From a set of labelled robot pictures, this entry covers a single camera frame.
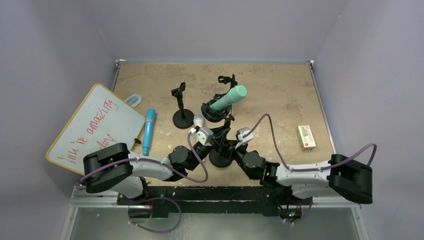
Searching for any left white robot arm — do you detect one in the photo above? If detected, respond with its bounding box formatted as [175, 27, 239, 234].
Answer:
[80, 126, 230, 205]

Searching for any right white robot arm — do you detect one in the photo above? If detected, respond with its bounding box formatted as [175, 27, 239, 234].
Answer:
[230, 143, 377, 205]

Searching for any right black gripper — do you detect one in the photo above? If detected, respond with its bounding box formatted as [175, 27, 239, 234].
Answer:
[221, 139, 249, 169]

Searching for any green microphone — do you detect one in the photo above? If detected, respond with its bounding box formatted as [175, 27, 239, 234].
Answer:
[210, 85, 248, 112]

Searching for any yellow-framed whiteboard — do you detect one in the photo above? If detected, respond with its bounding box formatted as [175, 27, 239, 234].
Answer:
[45, 83, 145, 175]

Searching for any white microphone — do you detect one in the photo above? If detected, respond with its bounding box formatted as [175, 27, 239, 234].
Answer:
[193, 114, 204, 128]

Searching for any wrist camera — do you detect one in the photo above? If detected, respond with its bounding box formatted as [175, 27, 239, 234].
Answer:
[234, 127, 254, 149]
[189, 126, 214, 147]

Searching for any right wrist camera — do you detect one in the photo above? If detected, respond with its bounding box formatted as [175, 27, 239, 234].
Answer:
[234, 127, 254, 149]

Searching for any black round-base stand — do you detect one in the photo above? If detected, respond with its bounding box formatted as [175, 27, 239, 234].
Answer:
[200, 93, 235, 168]
[171, 82, 194, 129]

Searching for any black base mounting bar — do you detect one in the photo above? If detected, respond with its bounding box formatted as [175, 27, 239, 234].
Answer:
[117, 172, 312, 220]

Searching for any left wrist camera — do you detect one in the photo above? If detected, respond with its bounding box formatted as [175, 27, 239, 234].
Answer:
[189, 126, 214, 147]

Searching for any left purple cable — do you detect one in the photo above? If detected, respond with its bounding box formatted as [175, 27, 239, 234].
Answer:
[79, 130, 209, 186]

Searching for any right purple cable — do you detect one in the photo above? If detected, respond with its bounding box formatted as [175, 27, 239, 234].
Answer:
[246, 113, 378, 173]

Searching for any blue microphone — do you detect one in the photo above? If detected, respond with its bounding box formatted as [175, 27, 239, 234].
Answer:
[142, 108, 156, 156]

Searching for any purple cable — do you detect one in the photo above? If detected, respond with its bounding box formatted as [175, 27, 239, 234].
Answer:
[79, 130, 209, 186]
[246, 113, 378, 173]

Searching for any black tripod mic stand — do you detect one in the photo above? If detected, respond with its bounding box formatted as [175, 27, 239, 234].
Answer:
[213, 74, 238, 100]

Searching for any whiteboard eraser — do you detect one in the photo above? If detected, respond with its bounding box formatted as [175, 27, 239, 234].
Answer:
[125, 94, 142, 108]

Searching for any small white green box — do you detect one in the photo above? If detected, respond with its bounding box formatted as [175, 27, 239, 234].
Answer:
[297, 125, 317, 150]

